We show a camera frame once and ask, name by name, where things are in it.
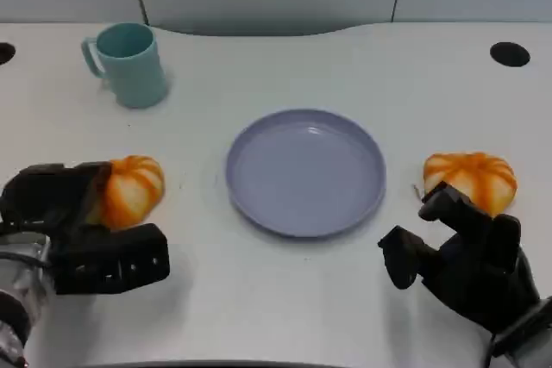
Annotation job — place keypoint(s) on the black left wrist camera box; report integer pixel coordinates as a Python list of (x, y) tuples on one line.
[(112, 260)]

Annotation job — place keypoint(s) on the lilac plate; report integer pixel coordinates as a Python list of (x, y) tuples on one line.
[(306, 174)]

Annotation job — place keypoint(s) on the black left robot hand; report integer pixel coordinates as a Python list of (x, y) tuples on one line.
[(47, 200)]

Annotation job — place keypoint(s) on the orange and white bread roll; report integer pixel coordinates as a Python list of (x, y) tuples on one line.
[(478, 178), (133, 191)]

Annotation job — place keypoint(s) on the pale green mug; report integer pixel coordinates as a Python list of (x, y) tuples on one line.
[(133, 70)]

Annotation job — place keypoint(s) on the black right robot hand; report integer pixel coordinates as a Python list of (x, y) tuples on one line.
[(483, 273)]

